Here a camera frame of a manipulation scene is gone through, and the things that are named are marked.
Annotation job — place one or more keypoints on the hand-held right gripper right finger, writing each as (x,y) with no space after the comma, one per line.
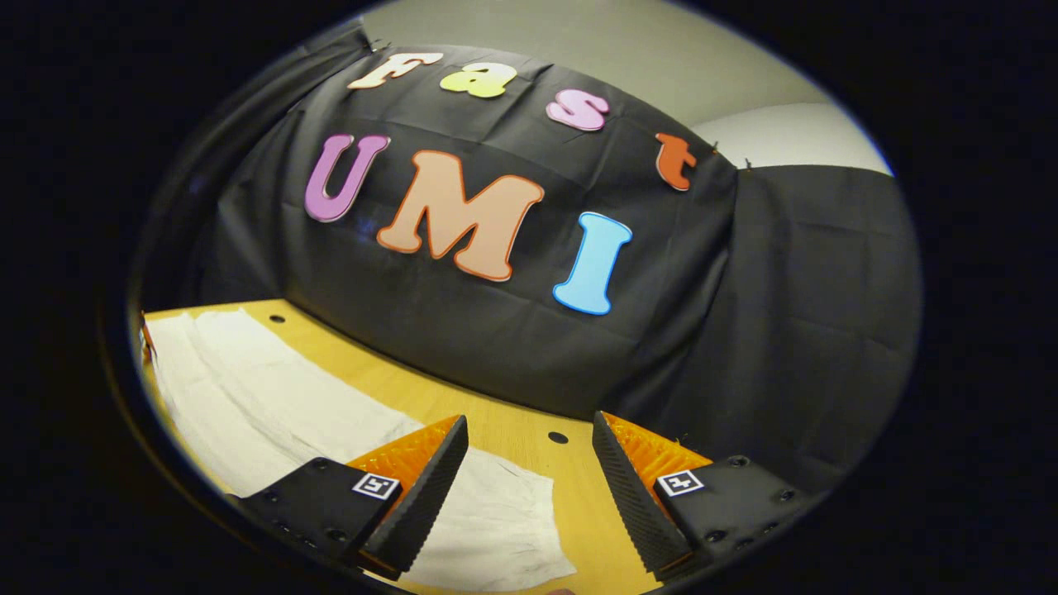
(632,504)

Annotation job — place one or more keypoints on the white jeans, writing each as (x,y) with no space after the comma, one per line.
(248,388)

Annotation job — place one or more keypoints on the black backdrop cloth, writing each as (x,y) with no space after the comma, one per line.
(512,330)

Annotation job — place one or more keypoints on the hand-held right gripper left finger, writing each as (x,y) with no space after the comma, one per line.
(421,496)

